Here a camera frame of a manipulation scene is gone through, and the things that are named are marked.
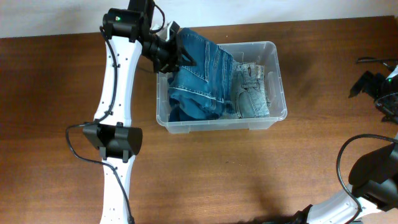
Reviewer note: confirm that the dark blue jeans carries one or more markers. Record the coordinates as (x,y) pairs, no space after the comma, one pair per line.
(203,91)

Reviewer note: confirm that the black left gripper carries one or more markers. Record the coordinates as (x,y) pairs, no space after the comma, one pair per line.
(180,55)

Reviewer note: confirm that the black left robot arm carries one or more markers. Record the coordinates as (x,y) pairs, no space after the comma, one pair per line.
(128,35)

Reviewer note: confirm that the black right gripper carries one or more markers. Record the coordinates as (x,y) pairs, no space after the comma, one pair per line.
(374,81)

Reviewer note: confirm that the light blue jeans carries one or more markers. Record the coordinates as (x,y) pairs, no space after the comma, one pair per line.
(248,95)

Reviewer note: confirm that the clear plastic storage container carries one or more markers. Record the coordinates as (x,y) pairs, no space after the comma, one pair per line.
(262,53)

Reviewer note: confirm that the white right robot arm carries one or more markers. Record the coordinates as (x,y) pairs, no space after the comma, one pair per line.
(372,182)

